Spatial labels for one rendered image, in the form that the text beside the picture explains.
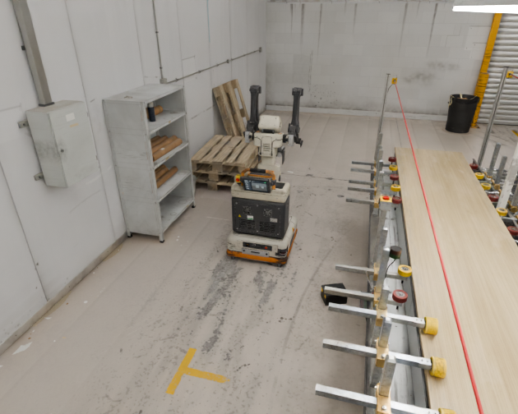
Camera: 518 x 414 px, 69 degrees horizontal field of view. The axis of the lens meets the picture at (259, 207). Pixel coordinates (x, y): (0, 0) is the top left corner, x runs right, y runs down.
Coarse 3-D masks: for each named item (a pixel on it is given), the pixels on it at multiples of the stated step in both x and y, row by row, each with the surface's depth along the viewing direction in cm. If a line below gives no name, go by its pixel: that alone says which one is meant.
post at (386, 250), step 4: (384, 248) 204; (388, 248) 204; (384, 252) 205; (388, 252) 204; (384, 256) 206; (388, 256) 205; (384, 260) 207; (380, 264) 211; (384, 264) 208; (380, 268) 210; (384, 268) 209; (380, 272) 211; (384, 272) 210; (380, 276) 212; (384, 276) 212; (380, 280) 214; (380, 284) 215; (376, 288) 217; (380, 288) 216; (380, 292) 217
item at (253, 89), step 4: (252, 88) 378; (256, 88) 377; (252, 92) 378; (256, 92) 377; (252, 96) 379; (256, 96) 381; (252, 100) 380; (256, 100) 383; (252, 104) 381; (252, 108) 382; (252, 112) 383; (252, 116) 385; (248, 120) 390; (252, 120) 386; (256, 120) 389; (256, 124) 386; (256, 128) 387
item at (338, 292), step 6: (330, 288) 222; (336, 288) 222; (336, 294) 221; (342, 294) 220; (348, 294) 219; (354, 294) 218; (360, 294) 218; (366, 294) 218; (372, 294) 218; (366, 300) 218; (372, 300) 216; (390, 300) 213
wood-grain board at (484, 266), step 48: (432, 192) 328; (480, 192) 328; (432, 240) 261; (480, 240) 261; (432, 288) 216; (480, 288) 216; (432, 336) 185; (480, 336) 185; (432, 384) 161; (480, 384) 161
